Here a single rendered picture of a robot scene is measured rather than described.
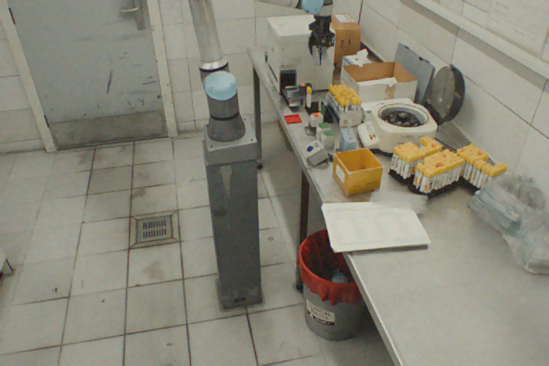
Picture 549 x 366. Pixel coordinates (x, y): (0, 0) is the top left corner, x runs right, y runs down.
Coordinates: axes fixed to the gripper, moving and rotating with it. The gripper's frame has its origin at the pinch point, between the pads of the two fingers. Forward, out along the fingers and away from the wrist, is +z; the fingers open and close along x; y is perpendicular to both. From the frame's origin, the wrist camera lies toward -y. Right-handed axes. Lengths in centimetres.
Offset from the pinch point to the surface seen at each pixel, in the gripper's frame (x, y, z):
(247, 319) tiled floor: -42, 32, 114
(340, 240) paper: -21, 78, 25
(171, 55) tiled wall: -50, -163, 49
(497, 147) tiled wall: 50, 58, 16
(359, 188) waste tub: -5, 56, 24
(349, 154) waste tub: -3.5, 43.4, 18.4
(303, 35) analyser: 3.2, -27.7, -2.1
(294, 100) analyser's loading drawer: -6.2, -11.2, 21.7
